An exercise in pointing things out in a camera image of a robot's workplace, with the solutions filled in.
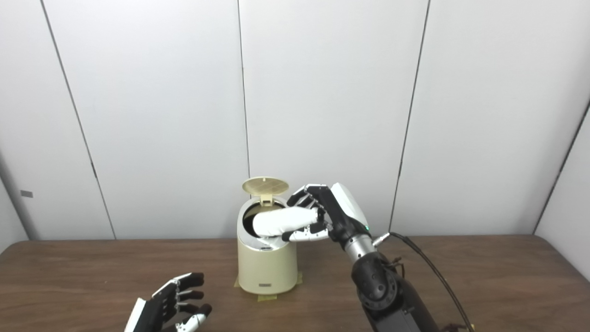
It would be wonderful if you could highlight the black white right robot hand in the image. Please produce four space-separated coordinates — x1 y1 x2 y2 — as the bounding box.
281 183 372 244

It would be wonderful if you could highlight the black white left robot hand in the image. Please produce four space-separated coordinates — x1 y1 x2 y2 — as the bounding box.
124 272 212 332

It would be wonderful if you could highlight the small white plastic bottle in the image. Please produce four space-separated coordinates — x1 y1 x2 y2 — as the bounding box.
252 206 319 238

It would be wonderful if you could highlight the round cream bin lid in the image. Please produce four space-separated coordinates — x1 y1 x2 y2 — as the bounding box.
242 177 289 206

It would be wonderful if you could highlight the cream-colored bin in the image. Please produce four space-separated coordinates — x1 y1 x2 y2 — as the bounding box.
237 196 298 295

